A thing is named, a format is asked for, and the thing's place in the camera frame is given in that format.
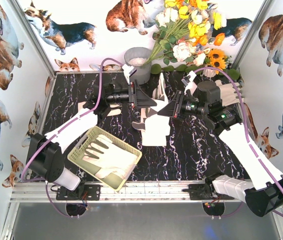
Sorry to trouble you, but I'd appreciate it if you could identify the white green work glove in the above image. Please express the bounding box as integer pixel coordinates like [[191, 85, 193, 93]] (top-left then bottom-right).
[[82, 134, 137, 179]]

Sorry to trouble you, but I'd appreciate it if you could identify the yellow-green storage basket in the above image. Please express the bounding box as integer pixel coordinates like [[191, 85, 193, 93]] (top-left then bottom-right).
[[67, 126, 142, 192]]

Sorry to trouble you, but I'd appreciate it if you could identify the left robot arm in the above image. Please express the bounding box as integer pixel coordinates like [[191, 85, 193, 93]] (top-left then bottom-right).
[[25, 81, 157, 191]]

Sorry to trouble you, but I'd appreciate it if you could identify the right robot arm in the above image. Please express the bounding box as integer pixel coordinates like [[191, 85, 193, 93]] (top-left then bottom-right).
[[158, 81, 283, 217]]

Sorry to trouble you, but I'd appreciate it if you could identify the white ribbed flower pot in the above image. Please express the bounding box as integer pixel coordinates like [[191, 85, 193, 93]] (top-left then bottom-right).
[[202, 69, 218, 78]]

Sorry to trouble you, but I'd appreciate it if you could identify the grey bucket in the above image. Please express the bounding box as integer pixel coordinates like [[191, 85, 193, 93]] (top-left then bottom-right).
[[124, 47, 152, 85]]

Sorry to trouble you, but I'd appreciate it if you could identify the artificial flower bouquet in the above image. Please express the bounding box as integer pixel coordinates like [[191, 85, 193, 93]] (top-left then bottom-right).
[[144, 0, 240, 74]]

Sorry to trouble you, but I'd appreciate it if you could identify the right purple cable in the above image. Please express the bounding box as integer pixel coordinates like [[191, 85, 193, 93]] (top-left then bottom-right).
[[193, 65, 283, 225]]

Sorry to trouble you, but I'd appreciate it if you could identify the purple cable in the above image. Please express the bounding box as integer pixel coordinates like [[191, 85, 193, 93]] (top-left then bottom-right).
[[193, 65, 283, 225], [20, 57, 122, 220]]

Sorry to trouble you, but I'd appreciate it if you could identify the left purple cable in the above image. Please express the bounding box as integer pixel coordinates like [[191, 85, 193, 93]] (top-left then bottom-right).
[[20, 57, 122, 220]]

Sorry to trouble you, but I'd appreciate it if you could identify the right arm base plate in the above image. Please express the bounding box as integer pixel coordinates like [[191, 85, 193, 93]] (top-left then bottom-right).
[[181, 176, 234, 200]]

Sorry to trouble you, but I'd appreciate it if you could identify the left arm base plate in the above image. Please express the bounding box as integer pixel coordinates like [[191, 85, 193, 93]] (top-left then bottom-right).
[[56, 183, 101, 201]]

